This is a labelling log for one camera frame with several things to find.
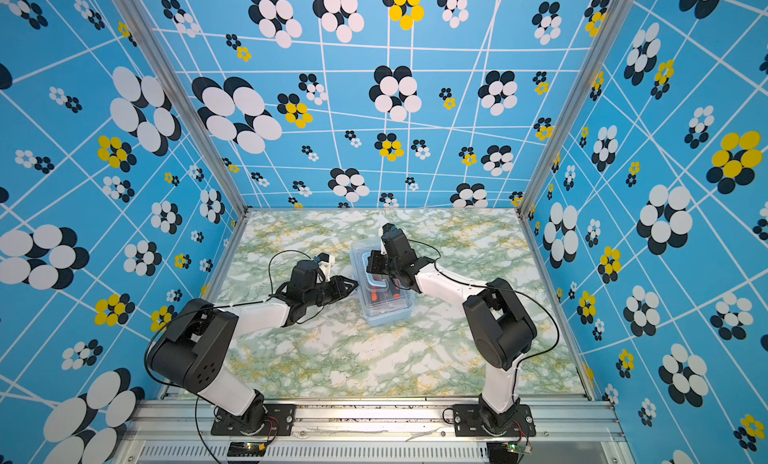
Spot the aluminium front rail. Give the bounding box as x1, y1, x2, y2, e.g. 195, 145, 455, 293
114, 395, 635, 463

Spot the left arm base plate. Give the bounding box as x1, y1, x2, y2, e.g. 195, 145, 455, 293
211, 403, 297, 437

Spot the green circuit board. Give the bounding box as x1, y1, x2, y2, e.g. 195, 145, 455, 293
487, 442, 531, 464
227, 441, 267, 458

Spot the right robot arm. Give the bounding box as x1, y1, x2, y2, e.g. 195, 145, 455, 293
366, 223, 537, 435

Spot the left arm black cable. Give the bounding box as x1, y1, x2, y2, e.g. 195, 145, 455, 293
143, 249, 313, 464

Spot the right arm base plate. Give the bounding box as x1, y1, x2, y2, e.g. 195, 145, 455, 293
451, 404, 537, 438

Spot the right green circuit board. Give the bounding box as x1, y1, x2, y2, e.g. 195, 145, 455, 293
487, 442, 531, 464

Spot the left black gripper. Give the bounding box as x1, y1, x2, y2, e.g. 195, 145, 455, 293
305, 271, 359, 307

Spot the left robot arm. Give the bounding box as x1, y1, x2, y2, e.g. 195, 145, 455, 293
144, 259, 358, 435

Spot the left green circuit board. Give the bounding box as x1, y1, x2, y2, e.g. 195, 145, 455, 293
227, 441, 267, 458

